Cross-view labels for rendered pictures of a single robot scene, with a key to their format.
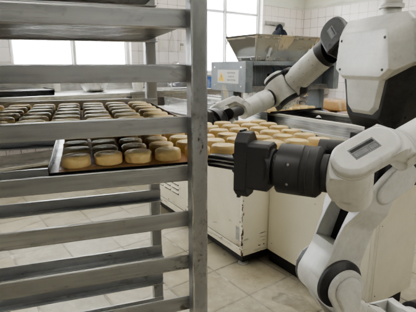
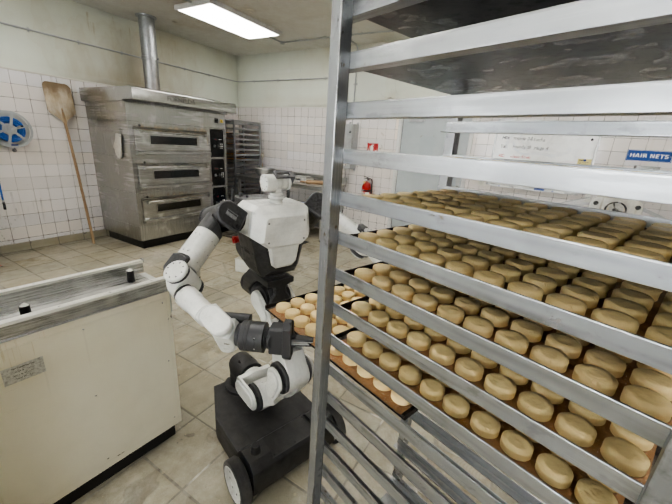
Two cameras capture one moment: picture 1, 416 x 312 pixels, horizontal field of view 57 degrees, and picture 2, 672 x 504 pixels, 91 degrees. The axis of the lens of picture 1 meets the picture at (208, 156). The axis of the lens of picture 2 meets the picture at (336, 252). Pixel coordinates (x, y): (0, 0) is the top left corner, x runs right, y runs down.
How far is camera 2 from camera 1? 165 cm
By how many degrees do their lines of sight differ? 107
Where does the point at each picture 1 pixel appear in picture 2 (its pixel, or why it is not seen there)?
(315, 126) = (65, 314)
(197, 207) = not seen: hidden behind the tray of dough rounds
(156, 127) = not seen: hidden behind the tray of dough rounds
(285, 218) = (39, 457)
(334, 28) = (233, 211)
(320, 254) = (298, 361)
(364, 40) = (289, 222)
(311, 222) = (95, 418)
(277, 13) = not seen: outside the picture
